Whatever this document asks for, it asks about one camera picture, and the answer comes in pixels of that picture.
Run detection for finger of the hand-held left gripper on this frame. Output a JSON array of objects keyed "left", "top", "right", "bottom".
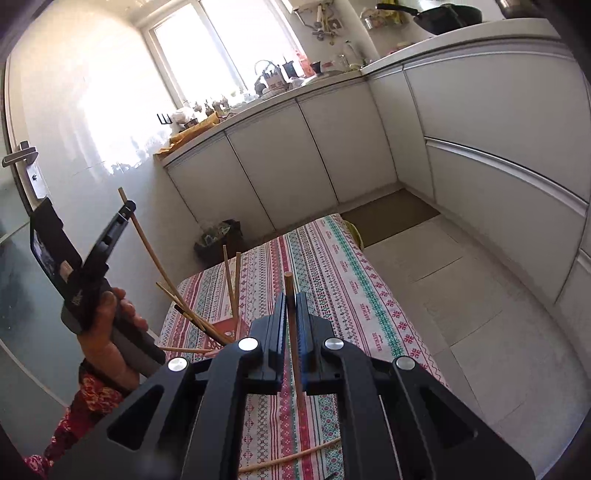
[{"left": 83, "top": 199, "right": 137, "bottom": 284}]

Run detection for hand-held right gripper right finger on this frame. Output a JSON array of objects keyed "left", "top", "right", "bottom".
[{"left": 295, "top": 291, "right": 536, "bottom": 480}]

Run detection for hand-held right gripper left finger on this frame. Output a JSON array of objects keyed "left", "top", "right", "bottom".
[{"left": 48, "top": 292, "right": 289, "bottom": 480}]

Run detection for pink perforated utensil holder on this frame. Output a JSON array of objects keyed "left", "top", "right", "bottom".
[{"left": 210, "top": 316, "right": 243, "bottom": 358}]

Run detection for person's left forearm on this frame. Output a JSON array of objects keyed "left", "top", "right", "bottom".
[{"left": 21, "top": 360, "right": 134, "bottom": 480}]

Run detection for person's left hand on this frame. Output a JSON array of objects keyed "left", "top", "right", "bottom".
[{"left": 76, "top": 287, "right": 151, "bottom": 395}]

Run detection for frosted glass door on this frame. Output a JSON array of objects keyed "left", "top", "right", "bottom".
[{"left": 0, "top": 55, "right": 93, "bottom": 407}]

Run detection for patterned knit-print tablecloth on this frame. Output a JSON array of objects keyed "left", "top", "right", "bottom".
[{"left": 157, "top": 213, "right": 448, "bottom": 480}]

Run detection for dark trash basket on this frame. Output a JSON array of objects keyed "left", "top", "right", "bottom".
[{"left": 193, "top": 219, "right": 244, "bottom": 266}]

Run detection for yellow cloth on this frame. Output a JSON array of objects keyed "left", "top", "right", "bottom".
[{"left": 154, "top": 113, "right": 222, "bottom": 155}]

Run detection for yellow-green object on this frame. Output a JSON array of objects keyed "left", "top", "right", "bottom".
[{"left": 344, "top": 220, "right": 365, "bottom": 250}]

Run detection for brown floor mat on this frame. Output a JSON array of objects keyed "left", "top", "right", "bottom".
[{"left": 342, "top": 188, "right": 441, "bottom": 250}]

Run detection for bright window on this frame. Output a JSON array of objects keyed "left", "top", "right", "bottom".
[{"left": 148, "top": 0, "right": 305, "bottom": 109}]

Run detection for metal water pipes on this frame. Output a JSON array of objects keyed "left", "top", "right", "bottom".
[{"left": 293, "top": 4, "right": 345, "bottom": 44}]

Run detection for white kitchen countertop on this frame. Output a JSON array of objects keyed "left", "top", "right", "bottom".
[{"left": 154, "top": 17, "right": 561, "bottom": 164}]

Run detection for black wok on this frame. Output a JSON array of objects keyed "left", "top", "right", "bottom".
[{"left": 376, "top": 2, "right": 483, "bottom": 35}]

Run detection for metal pot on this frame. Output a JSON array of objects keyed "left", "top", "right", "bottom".
[{"left": 496, "top": 0, "right": 541, "bottom": 19}]

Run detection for silver door handle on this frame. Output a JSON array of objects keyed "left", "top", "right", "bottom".
[{"left": 2, "top": 141, "right": 38, "bottom": 168}]

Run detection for basket with handle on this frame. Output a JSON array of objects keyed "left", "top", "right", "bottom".
[{"left": 254, "top": 60, "right": 284, "bottom": 93}]

